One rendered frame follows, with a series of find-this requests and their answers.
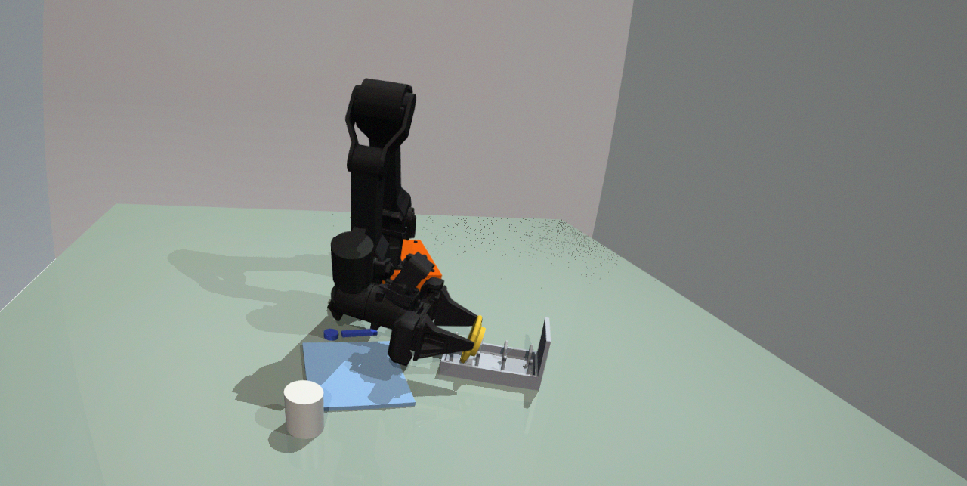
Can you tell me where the light blue flat mat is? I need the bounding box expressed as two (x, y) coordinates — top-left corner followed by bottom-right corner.
(302, 341), (416, 411)

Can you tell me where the yellow plate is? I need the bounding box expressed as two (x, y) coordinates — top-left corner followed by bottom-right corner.
(460, 315), (486, 363)

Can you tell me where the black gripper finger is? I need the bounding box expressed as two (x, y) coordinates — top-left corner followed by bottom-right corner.
(434, 285), (477, 327)
(413, 314), (474, 361)

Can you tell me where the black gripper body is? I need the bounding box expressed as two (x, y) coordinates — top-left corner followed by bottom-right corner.
(365, 277), (444, 367)

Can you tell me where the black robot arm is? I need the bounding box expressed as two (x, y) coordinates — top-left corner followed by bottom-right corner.
(327, 78), (435, 321)

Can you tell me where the grey cylinder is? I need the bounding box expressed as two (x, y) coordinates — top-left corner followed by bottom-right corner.
(283, 380), (324, 439)

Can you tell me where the grey dish rack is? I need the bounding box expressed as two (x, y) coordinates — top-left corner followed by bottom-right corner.
(439, 317), (551, 391)

